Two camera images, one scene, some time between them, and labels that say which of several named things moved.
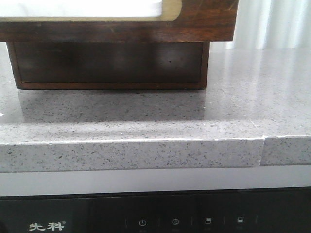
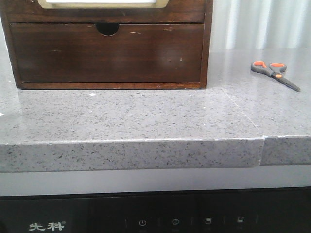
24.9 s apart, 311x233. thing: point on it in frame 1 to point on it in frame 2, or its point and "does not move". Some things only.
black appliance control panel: x=280 y=210 does not move
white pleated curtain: x=270 y=24 does not move
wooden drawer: x=198 y=21 to x=174 y=11
